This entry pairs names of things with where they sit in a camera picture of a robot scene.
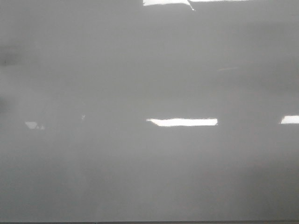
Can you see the white glossy whiteboard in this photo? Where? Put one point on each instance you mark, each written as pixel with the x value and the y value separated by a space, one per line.
pixel 146 111

